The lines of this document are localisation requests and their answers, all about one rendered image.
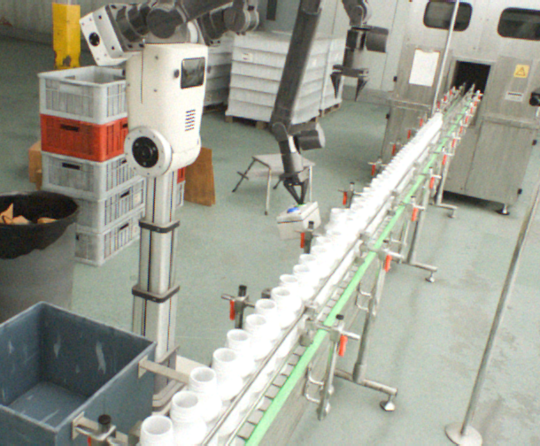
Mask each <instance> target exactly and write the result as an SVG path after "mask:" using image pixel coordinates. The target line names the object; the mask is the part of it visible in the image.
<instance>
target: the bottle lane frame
mask: <svg viewBox="0 0 540 446"><path fill-rule="evenodd" d="M447 140H448V143H447ZM446 143H447V144H449V138H444V139H443V143H442V144H439V146H438V148H437V150H436V151H438V152H440V150H442V146H445V148H446V150H447V149H448V146H447V145H446ZM437 156H438V154H435V153H434V155H433V156H432V158H431V161H430V162H428V163H427V165H426V166H425V167H424V169H423V173H427V172H428V167H429V166H432V167H434V168H433V175H436V162H437V163H438V161H437ZM425 180H426V176H422V175H420V177H419V178H417V180H416V184H415V185H413V186H412V188H411V189H410V191H409V193H408V194H407V196H406V197H405V199H404V200H403V202H402V203H409V202H410V199H411V196H415V200H414V202H415V205H419V204H420V201H421V199H422V196H423V191H424V187H425V186H424V184H425ZM405 216H407V206H403V205H399V208H398V209H397V215H395V217H391V219H390V222H389V223H388V225H387V226H386V227H385V229H384V230H383V233H382V234H381V235H380V236H379V238H378V239H377V241H376V242H375V244H374V247H373V248H376V249H380V248H381V247H382V243H383V240H384V239H386V240H389V241H390V251H391V252H392V251H393V250H394V249H395V248H396V246H397V242H392V241H391V239H390V231H391V229H392V233H393V235H392V240H396V241H399V239H400V236H401V231H402V226H403V224H404V221H405ZM378 254H379V253H375V252H372V251H370V252H368V253H367V255H366V258H365V260H366V261H365V264H363V265H361V266H360V267H359V269H358V271H357V272H356V273H355V274H354V276H353V277H352V278H351V281H350V283H349V284H348V286H347V288H346V289H344V288H343V289H344V291H343V293H342V294H341V295H340V297H339V299H338V301H337V302H336V304H335V306H334V308H333V309H332V311H331V312H330V313H329V314H328V315H327V317H326V318H325V321H324V322H323V323H322V324H324V325H327V326H333V325H334V324H335V320H336V314H342V315H344V321H343V323H344V324H345V327H344V330H346V331H349V330H350V328H351V326H352V324H353V322H354V320H356V318H357V317H358V315H359V312H360V309H359V308H358V306H357V305H355V301H357V296H358V295H359V297H360V299H359V306H361V308H362V306H363V304H364V302H365V301H366V299H367V297H366V296H362V295H361V294H360V292H359V282H360V281H361V280H362V283H363V285H362V289H361V290H362V292H363V293H367V294H370V292H371V290H372V289H373V287H374V279H375V275H376V271H377V266H378V261H379V259H378ZM329 334H331V333H328V331H325V330H321V329H319V330H316V335H315V336H314V337H313V343H312V345H311V346H310V348H309V347H307V348H306V347H304V348H306V350H305V351H304V352H303V354H302V357H299V360H298V362H297V364H296V365H293V366H294V369H293V371H292V372H290V374H289V376H285V375H283V376H285V377H286V381H285V382H284V384H283V385H282V387H277V388H279V389H280V390H278V393H277V394H276V396H275V397H274V398H273V399H272V398H269V399H271V400H272V402H271V404H270V405H269V407H268V408H267V410H265V411H262V412H263V416H262V418H261V419H260V421H259V422H258V424H257V425H252V426H254V427H255V429H253V430H252V432H251V435H250V436H249V438H248V439H243V438H241V439H243V440H245V444H244V446H286V445H287V443H288V441H289V438H290V437H292V435H293V433H294V431H295V429H296V427H297V425H298V422H299V420H300V419H301V418H302V416H303V414H305V410H306V409H307V407H308V405H309V403H310V401H308V400H307V399H306V397H305V396H303V390H305V384H306V382H307V381H308V379H306V374H307V367H308V365H309V364H310V363H312V371H311V378H312V380H313V381H317V382H319V383H321V382H322V380H323V377H324V375H325V372H326V366H327V361H328V352H329V351H330V346H331V340H330V335H329ZM308 385H309V388H308V396H309V397H310V398H312V397H313V395H314V393H315V391H317V389H318V387H319V386H318V385H314V384H312V383H310V381H309V383H308ZM250 425H251V423H250Z"/></svg>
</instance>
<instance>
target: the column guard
mask: <svg viewBox="0 0 540 446"><path fill-rule="evenodd" d="M52 5H53V49H54V67H53V68H55V69H58V70H59V71H62V70H69V69H75V67H81V62H80V55H81V23H80V22H79V20H81V15H80V6H78V5H76V6H74V5H70V4H57V3H52Z"/></svg>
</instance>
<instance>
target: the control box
mask: <svg viewBox="0 0 540 446"><path fill-rule="evenodd" d="M296 205H297V204H292V205H291V206H289V208H288V209H290V208H298V211H294V212H288V209H287V210H285V211H284V212H283V213H281V214H280V215H278V216H277V217H276V222H277V227H278V231H280V237H281V240H293V239H301V234H300V233H296V231H294V229H295V227H296V228H300V229H307V228H308V222H309V221H313V222H314V225H313V227H315V228H316V227H318V226H319V225H320V224H321V221H320V212H319V206H317V202H308V203H304V204H303V205H299V206H296Z"/></svg>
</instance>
